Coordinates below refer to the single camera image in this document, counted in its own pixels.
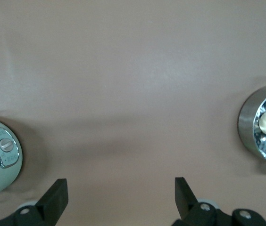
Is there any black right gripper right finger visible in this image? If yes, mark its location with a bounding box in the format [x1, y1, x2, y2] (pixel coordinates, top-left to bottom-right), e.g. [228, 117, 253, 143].
[173, 177, 266, 226]

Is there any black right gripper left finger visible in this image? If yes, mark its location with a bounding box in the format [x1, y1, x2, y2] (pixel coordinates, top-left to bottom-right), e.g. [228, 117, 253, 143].
[0, 178, 69, 226]

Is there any steel pot with glass lid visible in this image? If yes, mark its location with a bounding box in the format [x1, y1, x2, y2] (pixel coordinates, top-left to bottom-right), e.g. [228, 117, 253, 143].
[0, 117, 24, 214]

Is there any stainless steel steamer pot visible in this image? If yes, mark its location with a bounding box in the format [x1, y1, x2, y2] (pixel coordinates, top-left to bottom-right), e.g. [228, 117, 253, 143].
[238, 75, 266, 181]

